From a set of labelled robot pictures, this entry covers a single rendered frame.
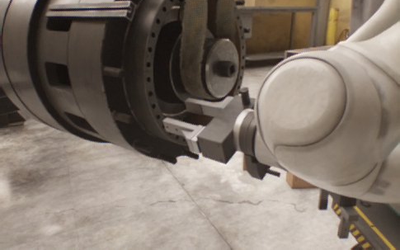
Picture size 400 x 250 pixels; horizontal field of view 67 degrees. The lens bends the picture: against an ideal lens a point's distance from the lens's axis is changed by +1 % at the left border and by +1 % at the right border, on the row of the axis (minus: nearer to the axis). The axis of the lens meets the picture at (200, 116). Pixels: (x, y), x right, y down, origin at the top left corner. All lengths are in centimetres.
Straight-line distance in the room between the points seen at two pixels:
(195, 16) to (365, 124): 50
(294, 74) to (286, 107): 3
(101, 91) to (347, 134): 50
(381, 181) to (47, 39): 71
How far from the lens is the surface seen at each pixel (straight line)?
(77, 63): 70
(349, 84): 24
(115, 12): 60
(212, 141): 48
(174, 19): 81
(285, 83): 25
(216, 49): 70
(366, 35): 97
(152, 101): 64
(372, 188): 43
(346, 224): 99
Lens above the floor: 97
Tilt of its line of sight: 19 degrees down
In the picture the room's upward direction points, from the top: straight up
